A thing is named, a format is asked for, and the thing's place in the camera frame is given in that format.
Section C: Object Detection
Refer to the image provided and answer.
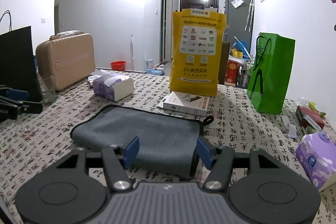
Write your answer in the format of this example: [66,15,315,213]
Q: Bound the purple and grey towel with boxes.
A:
[71,105,214,178]

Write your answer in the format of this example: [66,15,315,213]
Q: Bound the black paper bag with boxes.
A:
[1,19,42,102]

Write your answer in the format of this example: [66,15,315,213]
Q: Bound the clear plastic bag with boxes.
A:
[38,74,56,104]

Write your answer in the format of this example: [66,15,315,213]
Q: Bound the calligraphy print tablecloth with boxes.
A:
[1,73,335,223]

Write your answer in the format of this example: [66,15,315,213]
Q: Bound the purple tissue pack right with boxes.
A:
[295,131,335,191]

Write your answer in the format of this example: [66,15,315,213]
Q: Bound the purple tissue pack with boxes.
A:
[295,131,335,191]
[92,73,134,102]

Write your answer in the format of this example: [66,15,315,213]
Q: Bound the beige suitcase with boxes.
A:
[35,34,96,91]

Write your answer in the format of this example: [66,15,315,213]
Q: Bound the small dark red boxes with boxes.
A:
[295,106,325,132]

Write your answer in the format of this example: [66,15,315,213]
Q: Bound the crumpled white tissue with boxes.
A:
[88,69,113,85]

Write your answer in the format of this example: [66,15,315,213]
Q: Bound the purple tissue pack left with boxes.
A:
[92,73,134,102]

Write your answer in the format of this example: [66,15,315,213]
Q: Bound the red bucket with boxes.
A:
[110,61,126,71]

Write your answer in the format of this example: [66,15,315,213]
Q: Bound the green paper bag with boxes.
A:
[247,32,295,115]

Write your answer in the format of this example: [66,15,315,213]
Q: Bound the white flat box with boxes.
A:
[158,92,210,117]

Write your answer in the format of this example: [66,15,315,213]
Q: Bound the red gift box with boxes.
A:
[225,59,240,86]

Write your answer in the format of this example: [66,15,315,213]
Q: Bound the yellow paper bag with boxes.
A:
[170,9,226,96]

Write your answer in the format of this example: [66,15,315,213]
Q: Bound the grey refrigerator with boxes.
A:
[224,0,253,52]

